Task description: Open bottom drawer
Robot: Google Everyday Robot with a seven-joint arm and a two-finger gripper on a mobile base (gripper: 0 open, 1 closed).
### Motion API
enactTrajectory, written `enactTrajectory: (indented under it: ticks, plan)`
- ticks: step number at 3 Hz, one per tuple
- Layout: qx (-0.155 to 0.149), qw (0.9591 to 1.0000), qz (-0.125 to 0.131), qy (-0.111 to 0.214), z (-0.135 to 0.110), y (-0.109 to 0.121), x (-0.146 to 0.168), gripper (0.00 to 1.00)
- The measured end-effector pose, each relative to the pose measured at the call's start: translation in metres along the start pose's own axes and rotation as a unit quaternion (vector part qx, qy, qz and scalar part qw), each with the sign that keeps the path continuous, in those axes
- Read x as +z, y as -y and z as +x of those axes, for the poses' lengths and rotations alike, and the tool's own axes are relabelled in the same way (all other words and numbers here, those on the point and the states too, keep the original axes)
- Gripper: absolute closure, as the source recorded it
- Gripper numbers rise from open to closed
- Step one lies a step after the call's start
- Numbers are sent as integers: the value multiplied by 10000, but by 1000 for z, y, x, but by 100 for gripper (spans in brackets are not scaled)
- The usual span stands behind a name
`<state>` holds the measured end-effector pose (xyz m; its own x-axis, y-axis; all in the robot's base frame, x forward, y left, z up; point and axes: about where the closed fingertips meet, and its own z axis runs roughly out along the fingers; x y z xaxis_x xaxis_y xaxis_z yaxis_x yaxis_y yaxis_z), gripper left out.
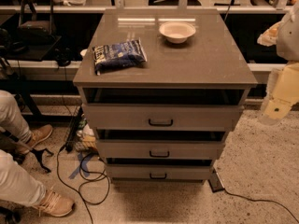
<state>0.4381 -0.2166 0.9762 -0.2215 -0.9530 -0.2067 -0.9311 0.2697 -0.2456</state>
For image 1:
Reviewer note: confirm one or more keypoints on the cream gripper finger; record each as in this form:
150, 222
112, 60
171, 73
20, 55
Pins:
273, 111

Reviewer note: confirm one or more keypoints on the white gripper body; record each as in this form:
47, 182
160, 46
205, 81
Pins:
288, 42

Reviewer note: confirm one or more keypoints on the grey bottom drawer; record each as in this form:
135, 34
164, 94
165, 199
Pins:
158, 172

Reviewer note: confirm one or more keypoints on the grey drawer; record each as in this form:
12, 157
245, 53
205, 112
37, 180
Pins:
164, 150
158, 172
163, 117

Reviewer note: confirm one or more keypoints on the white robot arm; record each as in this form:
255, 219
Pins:
284, 35

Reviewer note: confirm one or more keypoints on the grey drawer cabinet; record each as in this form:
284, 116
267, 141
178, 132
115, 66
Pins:
207, 69

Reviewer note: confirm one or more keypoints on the grey middle drawer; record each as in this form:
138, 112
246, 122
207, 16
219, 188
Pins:
164, 150

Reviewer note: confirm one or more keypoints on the grey top drawer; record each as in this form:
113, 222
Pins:
163, 117

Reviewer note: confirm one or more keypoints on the white bowl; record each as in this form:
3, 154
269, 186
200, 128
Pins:
177, 32

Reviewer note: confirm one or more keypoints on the blue chip bag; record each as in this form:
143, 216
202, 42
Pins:
118, 56

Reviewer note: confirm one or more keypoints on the blue tape cross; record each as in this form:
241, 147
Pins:
82, 166

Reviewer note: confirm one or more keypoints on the black headphones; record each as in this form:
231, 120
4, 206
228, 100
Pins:
63, 57

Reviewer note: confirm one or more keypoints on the tan sneaker far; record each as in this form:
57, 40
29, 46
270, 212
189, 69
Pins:
34, 137

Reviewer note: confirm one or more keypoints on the tan sneaker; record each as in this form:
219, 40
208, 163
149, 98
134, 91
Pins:
34, 137
55, 204

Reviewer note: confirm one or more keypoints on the tan sneaker near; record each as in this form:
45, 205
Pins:
55, 204

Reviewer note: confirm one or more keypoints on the black bag on shelf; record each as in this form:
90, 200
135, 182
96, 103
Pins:
36, 32

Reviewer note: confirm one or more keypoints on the white trouser leg far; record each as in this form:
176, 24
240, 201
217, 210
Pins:
11, 118

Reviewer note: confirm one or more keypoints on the white trouser leg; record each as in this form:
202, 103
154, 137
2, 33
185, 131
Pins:
11, 118
17, 185

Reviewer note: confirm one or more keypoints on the white trouser leg near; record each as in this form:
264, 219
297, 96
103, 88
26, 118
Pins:
17, 185

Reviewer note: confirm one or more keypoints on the wire basket with items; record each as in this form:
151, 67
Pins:
79, 136

